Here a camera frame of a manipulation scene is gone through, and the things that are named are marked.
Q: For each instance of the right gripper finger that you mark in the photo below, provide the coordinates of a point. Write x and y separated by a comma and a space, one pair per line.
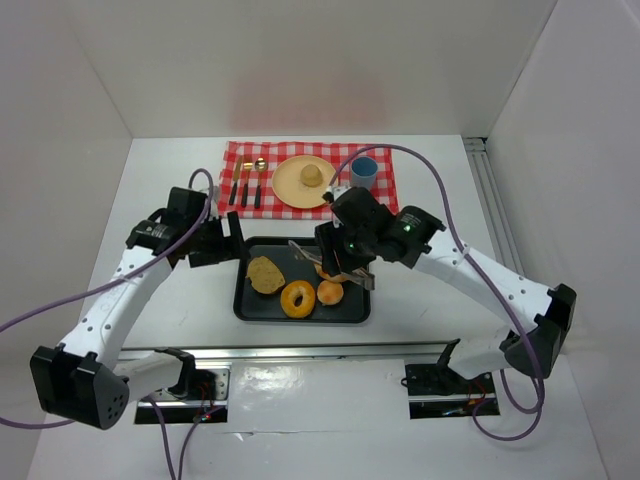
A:
352, 262
325, 241

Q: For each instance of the aluminium front rail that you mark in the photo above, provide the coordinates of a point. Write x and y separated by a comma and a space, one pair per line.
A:
318, 352

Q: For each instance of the small round orange bun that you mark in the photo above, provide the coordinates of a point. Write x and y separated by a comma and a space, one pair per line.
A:
330, 293

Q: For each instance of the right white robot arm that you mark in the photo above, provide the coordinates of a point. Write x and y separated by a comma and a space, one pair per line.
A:
536, 317

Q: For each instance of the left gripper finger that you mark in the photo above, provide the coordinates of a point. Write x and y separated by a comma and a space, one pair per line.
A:
202, 259
236, 239

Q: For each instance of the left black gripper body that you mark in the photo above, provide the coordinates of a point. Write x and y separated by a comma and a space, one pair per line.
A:
228, 240

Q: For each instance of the blue cup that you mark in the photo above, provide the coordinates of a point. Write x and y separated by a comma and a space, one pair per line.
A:
363, 172

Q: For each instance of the flat brown speckled bread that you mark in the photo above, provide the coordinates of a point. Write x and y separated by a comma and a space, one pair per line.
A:
264, 276

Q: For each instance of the orange ring donut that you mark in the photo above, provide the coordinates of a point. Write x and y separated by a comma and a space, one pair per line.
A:
297, 299

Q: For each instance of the gold knife black handle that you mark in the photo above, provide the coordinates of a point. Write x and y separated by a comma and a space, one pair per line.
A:
235, 179

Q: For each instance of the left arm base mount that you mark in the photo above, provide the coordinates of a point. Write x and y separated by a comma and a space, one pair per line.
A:
206, 401

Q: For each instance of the yellow plate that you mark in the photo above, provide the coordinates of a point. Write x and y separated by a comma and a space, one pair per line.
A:
289, 188

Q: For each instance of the silver metal tongs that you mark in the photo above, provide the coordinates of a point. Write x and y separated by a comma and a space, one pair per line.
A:
360, 276

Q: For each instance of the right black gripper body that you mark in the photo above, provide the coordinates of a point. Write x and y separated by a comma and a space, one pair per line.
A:
326, 248

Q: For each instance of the gold fork black handle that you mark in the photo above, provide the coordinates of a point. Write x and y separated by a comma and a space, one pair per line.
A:
247, 169

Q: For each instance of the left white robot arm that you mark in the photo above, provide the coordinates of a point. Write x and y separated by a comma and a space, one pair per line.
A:
80, 378

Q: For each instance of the large swirled orange bun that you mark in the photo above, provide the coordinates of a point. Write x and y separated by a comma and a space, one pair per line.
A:
340, 278

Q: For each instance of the gold spoon black handle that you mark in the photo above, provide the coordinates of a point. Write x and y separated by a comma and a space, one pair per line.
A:
260, 167

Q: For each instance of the small round tan muffin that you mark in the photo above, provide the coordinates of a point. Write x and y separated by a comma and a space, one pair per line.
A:
311, 176

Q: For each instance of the red checkered cloth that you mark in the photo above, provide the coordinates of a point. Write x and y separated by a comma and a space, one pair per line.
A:
275, 153

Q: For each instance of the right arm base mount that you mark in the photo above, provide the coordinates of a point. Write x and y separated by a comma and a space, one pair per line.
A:
435, 393

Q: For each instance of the black tray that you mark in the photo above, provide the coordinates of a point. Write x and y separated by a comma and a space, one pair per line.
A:
251, 306

